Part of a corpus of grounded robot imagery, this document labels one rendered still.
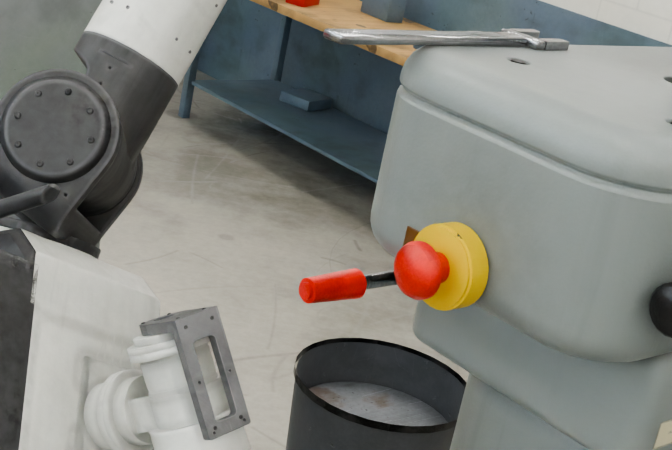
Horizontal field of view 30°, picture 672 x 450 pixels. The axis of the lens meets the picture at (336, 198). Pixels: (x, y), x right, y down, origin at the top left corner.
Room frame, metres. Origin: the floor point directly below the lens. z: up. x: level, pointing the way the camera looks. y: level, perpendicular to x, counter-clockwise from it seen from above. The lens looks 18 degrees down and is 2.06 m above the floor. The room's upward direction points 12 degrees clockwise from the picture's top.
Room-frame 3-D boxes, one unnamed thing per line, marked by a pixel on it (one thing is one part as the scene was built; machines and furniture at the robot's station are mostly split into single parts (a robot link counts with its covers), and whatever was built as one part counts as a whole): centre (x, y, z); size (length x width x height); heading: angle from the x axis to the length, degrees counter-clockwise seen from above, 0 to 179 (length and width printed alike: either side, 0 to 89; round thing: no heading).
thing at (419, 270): (0.80, -0.07, 1.76); 0.04 x 0.03 x 0.04; 44
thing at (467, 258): (0.81, -0.09, 1.76); 0.06 x 0.02 x 0.06; 44
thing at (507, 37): (0.94, -0.06, 1.89); 0.24 x 0.04 x 0.01; 135
